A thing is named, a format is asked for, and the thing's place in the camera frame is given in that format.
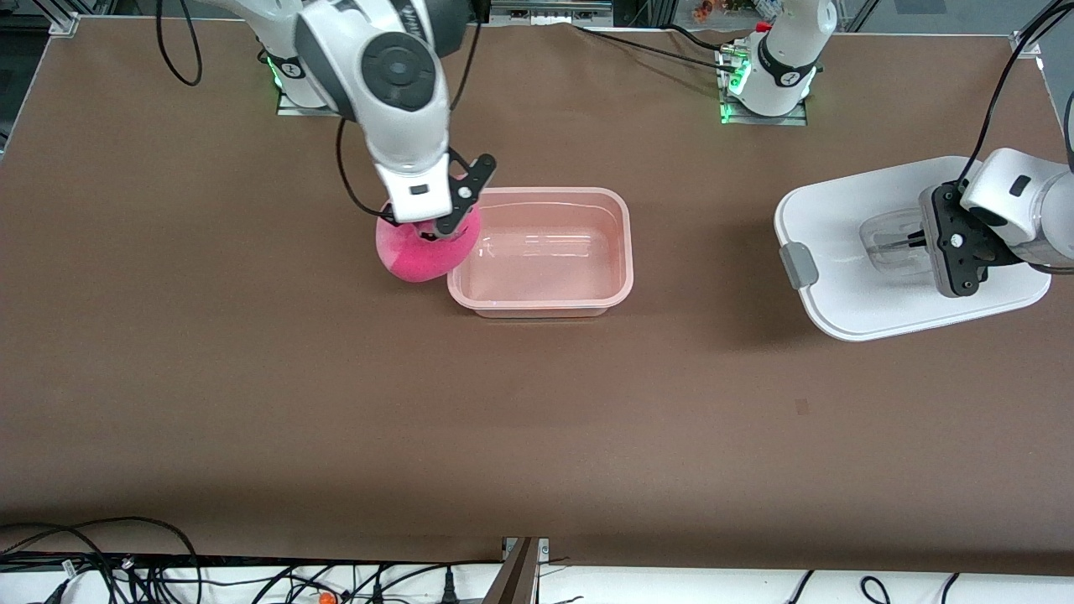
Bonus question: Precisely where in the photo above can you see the grey metal rail unit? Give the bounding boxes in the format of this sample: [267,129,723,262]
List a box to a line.
[490,0,615,26]

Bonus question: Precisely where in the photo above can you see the black cable across table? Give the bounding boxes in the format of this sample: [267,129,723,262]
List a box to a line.
[574,23,744,75]

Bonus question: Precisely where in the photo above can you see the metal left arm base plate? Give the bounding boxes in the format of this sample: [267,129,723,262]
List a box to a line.
[719,44,809,128]

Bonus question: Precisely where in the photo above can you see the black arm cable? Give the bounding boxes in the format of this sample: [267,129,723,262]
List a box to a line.
[955,0,1074,187]
[154,0,397,221]

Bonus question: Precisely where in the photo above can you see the pink plush toy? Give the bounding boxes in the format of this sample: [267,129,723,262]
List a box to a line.
[374,200,484,284]

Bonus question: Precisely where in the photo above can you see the pink translucent plastic box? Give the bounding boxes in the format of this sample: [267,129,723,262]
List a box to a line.
[446,186,635,319]

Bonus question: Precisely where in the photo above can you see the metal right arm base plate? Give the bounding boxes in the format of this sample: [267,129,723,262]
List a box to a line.
[277,59,353,117]

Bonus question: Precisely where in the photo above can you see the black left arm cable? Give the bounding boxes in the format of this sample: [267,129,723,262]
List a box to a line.
[955,0,1074,187]

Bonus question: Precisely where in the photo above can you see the aluminium profile post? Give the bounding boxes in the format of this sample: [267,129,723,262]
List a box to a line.
[482,537,551,604]

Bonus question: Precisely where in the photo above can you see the large looped black cable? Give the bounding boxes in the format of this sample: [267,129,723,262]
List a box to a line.
[0,517,204,604]

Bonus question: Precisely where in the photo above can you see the white box lid grey clips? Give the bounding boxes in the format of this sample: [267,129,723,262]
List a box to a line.
[773,156,1053,343]

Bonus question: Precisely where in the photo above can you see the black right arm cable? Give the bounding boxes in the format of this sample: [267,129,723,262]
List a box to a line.
[154,0,397,221]

